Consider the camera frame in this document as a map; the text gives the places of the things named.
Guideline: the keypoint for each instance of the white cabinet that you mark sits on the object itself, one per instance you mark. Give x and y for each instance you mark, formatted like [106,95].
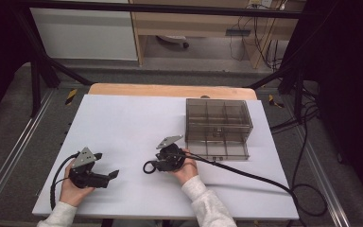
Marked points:
[82,34]

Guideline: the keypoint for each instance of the black metal stand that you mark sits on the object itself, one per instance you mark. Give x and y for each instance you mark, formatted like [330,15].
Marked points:
[298,94]
[35,88]

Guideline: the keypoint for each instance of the yellow black tape strip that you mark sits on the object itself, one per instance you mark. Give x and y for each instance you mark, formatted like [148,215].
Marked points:
[71,96]
[275,102]

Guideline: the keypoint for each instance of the black metal crossbar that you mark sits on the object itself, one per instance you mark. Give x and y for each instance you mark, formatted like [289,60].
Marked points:
[170,8]

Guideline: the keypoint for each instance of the transparent brown drawer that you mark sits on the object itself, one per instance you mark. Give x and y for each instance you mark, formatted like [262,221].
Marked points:
[233,151]

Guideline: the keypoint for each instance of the person's right hand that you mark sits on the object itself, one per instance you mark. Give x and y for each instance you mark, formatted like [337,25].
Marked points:
[187,170]

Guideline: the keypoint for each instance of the person's left hand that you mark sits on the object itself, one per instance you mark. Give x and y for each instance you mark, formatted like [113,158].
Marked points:
[71,194]

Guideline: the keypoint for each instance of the white wall socket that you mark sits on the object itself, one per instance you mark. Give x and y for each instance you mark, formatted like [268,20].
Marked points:
[266,3]

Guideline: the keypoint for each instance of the transparent brown drawer box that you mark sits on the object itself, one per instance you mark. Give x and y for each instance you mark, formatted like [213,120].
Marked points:
[217,113]

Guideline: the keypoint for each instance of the wooden desk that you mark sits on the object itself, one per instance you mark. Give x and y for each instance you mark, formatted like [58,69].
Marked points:
[186,25]

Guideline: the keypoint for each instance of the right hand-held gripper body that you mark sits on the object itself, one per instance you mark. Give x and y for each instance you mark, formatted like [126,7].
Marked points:
[171,157]

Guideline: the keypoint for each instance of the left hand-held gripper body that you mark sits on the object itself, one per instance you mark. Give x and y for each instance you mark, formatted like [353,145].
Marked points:
[86,179]

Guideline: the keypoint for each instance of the aluminium floor rail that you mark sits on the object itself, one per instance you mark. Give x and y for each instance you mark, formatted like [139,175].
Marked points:
[312,156]
[20,142]

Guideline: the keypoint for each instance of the white chair base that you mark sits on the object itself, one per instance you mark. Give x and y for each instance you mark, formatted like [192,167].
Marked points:
[171,38]

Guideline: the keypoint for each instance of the dark power strip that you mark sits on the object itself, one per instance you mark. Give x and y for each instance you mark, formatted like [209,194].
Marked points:
[238,32]

